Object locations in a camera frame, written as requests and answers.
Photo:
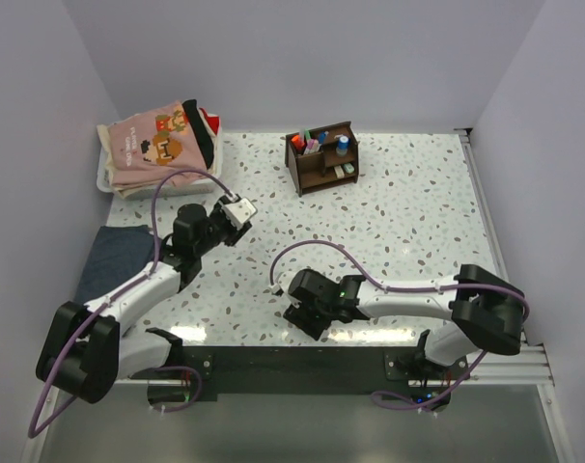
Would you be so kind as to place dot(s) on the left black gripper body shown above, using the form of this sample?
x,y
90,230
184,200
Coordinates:
x,y
218,231

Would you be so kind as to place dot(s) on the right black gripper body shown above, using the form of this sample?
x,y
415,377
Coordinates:
x,y
313,320

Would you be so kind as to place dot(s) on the orange black highlighter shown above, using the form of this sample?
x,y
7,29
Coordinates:
x,y
299,143

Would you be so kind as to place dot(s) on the pink capped pen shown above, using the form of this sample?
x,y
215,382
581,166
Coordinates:
x,y
310,146

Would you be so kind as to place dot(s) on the beige eraser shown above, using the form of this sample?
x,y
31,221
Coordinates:
x,y
339,171

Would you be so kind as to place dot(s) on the brown wooden desk organizer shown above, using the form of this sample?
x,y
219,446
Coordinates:
x,y
314,172

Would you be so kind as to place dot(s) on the blue capped pen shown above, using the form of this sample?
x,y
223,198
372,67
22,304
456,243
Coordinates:
x,y
322,137

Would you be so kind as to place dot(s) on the blue grey sharpener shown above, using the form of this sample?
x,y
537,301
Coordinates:
x,y
342,146

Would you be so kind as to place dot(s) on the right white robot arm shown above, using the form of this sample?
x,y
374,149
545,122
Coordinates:
x,y
479,312

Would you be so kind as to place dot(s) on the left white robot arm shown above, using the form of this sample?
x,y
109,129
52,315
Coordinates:
x,y
86,349

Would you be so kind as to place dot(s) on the blue folded cloth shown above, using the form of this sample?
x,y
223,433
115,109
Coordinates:
x,y
117,255

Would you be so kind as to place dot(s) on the pink pixel-print shirt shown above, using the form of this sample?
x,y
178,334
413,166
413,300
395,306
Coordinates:
x,y
146,147

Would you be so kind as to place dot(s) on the black red folded garment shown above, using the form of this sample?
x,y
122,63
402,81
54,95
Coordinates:
x,y
206,127

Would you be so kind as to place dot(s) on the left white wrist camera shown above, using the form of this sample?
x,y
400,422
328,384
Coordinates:
x,y
240,212

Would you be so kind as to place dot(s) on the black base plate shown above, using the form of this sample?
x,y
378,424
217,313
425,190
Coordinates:
x,y
310,370

